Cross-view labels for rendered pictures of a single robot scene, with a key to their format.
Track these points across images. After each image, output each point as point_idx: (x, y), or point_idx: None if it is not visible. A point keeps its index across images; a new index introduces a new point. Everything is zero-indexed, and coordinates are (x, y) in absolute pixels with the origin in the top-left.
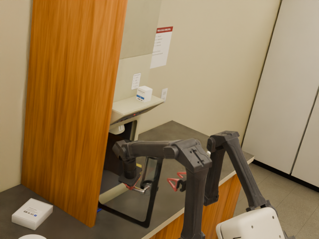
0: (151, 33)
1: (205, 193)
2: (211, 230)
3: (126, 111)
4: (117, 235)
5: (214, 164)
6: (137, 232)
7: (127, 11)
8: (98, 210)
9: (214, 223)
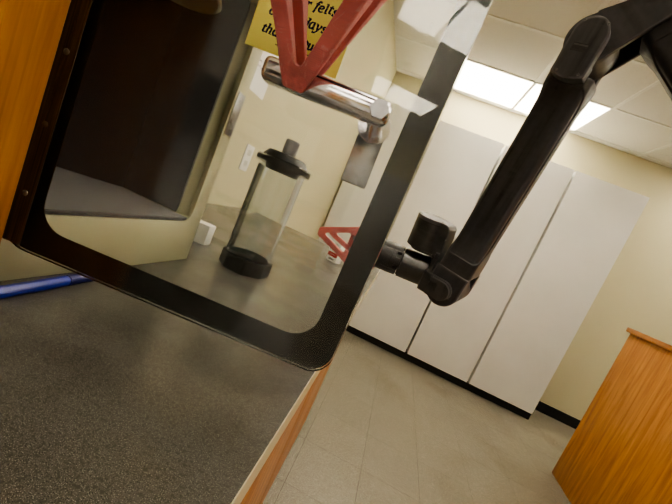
0: None
1: (459, 263)
2: (316, 387)
3: None
4: (130, 418)
5: (543, 147)
6: (250, 392)
7: None
8: (42, 285)
9: (322, 374)
